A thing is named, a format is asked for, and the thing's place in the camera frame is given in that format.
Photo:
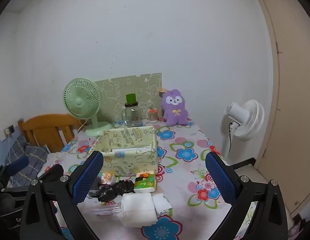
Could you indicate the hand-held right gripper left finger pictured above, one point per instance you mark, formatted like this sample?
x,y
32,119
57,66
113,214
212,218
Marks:
x,y
87,177

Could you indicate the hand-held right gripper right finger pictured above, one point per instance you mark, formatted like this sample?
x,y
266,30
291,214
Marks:
x,y
220,177

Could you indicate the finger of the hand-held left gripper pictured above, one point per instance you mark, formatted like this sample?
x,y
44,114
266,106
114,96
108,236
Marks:
x,y
52,173
18,163

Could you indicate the small cartoon tissue pack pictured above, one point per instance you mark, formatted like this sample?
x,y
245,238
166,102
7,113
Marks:
x,y
108,177

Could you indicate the black plastic bag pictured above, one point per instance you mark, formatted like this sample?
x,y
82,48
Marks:
x,y
117,188

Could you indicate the clear plastic package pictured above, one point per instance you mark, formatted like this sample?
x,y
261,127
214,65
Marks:
x,y
105,208

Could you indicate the yellow printed fabric storage box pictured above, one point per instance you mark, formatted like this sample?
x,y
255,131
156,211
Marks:
x,y
135,160

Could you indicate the green tissue pack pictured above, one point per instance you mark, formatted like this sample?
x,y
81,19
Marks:
x,y
145,183

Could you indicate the white tissue stack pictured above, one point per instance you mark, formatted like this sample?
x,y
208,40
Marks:
x,y
137,207

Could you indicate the grey plaid blanket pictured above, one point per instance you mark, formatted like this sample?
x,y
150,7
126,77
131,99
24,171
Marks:
x,y
32,155

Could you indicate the white paper pack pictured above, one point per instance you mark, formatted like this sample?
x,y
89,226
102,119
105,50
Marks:
x,y
127,150

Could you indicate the wooden chair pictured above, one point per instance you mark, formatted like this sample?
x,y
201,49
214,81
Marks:
x,y
44,121

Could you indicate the white standing fan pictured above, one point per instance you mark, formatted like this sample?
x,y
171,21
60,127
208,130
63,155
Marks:
x,y
247,120

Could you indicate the glass jar with green lid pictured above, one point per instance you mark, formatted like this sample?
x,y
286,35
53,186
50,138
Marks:
x,y
132,116

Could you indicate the green desk fan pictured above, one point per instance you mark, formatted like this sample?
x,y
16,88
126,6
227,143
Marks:
x,y
78,101

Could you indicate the purple plush rabbit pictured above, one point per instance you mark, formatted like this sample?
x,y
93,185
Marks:
x,y
175,112

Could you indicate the small jar with orange lid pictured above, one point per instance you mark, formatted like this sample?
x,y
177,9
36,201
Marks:
x,y
153,117

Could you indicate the small tan object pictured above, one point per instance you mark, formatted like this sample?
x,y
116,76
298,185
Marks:
x,y
162,92

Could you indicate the green printed board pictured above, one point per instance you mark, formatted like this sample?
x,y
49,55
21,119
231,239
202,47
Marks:
x,y
135,85

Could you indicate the beige door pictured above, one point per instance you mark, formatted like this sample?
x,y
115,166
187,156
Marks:
x,y
295,80

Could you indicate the wall socket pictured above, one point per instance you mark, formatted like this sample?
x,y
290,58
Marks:
x,y
11,129

